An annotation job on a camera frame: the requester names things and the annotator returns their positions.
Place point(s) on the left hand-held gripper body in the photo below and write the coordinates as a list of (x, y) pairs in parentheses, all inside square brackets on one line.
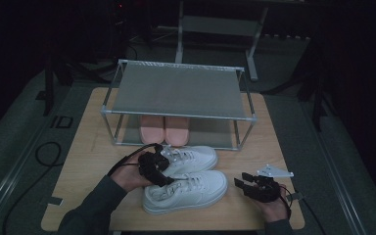
[(151, 164)]

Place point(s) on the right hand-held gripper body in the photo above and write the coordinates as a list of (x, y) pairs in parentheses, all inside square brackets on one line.
[(267, 191)]

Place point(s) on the white sneaker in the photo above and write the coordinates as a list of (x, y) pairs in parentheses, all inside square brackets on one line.
[(196, 160), (192, 192)]

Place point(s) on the pink slipper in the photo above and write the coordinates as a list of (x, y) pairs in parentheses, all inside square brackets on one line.
[(177, 132), (151, 130)]

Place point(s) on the grey two-tier shoe rack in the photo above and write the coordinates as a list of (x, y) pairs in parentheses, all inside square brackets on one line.
[(176, 91)]

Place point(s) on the person's right hand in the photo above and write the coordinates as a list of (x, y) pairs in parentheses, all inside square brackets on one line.
[(275, 210)]

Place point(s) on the person's left hand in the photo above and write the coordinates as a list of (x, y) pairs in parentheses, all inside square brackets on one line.
[(129, 176)]

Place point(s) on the black stand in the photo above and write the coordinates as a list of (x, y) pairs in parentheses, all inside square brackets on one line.
[(49, 88), (318, 98)]

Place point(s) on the grey metal table frame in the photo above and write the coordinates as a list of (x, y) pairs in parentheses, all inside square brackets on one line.
[(218, 25)]

